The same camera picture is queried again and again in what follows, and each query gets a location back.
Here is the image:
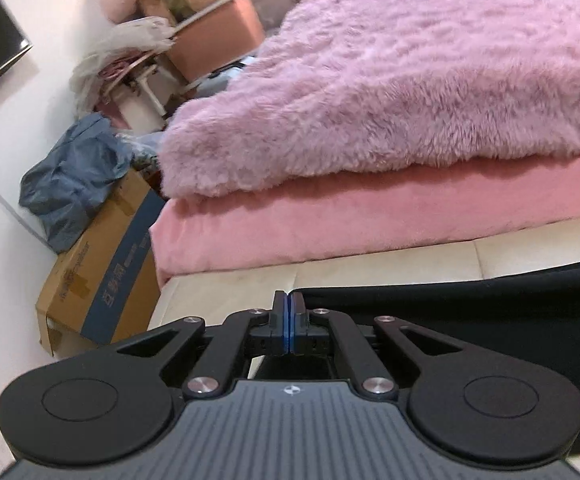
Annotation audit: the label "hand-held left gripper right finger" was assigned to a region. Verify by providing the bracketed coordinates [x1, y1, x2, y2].
[288, 291, 467, 402]

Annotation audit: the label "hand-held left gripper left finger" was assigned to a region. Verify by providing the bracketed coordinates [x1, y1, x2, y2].
[114, 291, 288, 402]

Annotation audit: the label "black pants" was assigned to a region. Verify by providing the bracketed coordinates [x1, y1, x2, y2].
[250, 256, 580, 461]

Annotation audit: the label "cream leather bed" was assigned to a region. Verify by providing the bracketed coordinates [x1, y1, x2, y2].
[147, 210, 580, 356]

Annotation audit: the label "pink bed sheet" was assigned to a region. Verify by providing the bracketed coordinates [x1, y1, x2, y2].
[149, 152, 580, 291]

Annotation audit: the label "cardboard box with blue stripe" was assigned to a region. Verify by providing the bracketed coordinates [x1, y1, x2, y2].
[36, 165, 166, 358]

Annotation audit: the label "blue-grey cloth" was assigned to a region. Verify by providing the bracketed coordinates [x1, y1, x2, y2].
[18, 112, 133, 254]

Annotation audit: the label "purple fluffy blanket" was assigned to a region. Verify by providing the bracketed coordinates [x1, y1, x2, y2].
[159, 0, 580, 198]

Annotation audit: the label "white metal rack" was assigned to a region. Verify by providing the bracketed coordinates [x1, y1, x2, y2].
[120, 67, 191, 121]

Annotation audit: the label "orange-brown storage box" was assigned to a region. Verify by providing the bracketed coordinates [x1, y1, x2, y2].
[162, 0, 266, 86]

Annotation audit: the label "white wall cable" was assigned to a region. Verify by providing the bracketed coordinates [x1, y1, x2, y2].
[0, 157, 53, 251]

